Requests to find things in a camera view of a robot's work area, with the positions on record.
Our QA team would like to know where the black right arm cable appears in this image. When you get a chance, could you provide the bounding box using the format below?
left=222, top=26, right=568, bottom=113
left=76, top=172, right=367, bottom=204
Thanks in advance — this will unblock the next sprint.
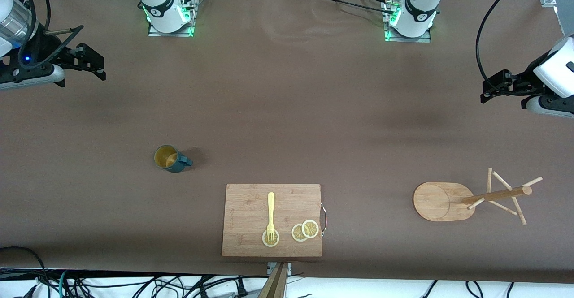
left=11, top=0, right=84, bottom=71

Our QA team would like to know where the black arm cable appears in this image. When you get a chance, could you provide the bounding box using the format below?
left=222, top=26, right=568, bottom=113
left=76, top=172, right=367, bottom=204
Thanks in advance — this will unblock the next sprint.
left=475, top=0, right=531, bottom=83
left=11, top=0, right=84, bottom=71

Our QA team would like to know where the brown table mat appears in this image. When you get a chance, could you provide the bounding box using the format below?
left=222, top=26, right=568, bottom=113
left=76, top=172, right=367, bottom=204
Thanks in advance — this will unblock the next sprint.
left=0, top=0, right=574, bottom=285

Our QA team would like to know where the yellow plastic fork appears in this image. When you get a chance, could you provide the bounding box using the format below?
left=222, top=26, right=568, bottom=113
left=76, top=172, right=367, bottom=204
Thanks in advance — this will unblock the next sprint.
left=266, top=192, right=276, bottom=242

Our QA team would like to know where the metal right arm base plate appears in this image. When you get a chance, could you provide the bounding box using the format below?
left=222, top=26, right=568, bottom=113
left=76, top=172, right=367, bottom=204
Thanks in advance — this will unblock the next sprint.
left=147, top=20, right=196, bottom=38

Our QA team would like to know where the metal clamp bracket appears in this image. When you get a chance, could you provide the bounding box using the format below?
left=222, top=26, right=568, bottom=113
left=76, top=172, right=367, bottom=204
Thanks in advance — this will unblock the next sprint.
left=266, top=262, right=293, bottom=277

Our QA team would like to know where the wooden post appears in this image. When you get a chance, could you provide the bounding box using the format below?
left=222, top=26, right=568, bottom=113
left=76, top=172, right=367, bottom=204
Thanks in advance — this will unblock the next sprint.
left=258, top=262, right=288, bottom=298

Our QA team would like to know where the wooden cup rack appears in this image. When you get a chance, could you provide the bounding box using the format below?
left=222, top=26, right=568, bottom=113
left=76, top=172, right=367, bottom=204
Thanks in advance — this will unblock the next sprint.
left=413, top=168, right=543, bottom=226

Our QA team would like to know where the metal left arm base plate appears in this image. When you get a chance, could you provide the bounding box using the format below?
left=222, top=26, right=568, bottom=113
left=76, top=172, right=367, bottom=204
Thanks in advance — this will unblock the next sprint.
left=384, top=30, right=432, bottom=43

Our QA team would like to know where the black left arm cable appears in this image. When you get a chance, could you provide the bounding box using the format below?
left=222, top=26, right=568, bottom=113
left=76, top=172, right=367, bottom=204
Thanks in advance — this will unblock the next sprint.
left=475, top=0, right=531, bottom=83

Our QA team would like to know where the dark teal mug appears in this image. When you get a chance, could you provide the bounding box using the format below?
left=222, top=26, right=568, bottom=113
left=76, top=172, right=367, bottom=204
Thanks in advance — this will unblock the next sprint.
left=154, top=145, right=194, bottom=173

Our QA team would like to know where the black base power cable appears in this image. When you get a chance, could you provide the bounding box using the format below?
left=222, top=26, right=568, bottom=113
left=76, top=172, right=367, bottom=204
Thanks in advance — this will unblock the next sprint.
left=309, top=0, right=397, bottom=16

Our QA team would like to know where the thick black looped cable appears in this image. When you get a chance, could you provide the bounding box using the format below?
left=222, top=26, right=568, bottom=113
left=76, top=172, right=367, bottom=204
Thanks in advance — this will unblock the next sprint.
left=0, top=246, right=51, bottom=298

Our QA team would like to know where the wooden cutting board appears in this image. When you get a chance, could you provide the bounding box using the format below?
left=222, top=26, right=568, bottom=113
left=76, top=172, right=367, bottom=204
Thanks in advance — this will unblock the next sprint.
left=222, top=183, right=327, bottom=258

